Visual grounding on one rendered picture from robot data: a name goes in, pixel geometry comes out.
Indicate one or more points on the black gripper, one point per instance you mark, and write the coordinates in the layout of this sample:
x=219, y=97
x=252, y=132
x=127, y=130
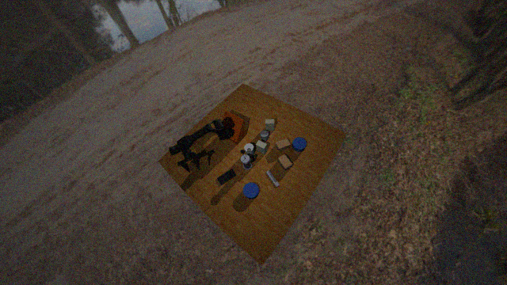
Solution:
x=188, y=156

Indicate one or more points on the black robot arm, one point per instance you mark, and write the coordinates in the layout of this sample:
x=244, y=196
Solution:
x=185, y=142

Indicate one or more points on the blue cylinder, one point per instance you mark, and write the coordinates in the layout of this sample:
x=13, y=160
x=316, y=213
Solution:
x=250, y=190
x=299, y=144

